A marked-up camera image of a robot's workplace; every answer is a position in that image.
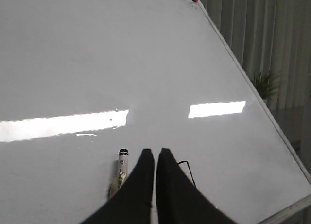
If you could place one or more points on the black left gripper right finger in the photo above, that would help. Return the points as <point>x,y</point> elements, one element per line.
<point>178,201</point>

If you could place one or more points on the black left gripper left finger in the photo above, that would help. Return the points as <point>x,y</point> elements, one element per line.
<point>132,203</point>

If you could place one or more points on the white black whiteboard marker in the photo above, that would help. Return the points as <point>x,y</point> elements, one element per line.
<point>121,173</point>

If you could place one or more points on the green potted plant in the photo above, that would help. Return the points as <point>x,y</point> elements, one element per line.
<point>267,85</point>

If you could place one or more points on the grey vertical curtain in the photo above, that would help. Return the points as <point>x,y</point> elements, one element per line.
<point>269,36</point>

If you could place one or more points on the white whiteboard with aluminium frame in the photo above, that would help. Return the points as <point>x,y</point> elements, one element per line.
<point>81,79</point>

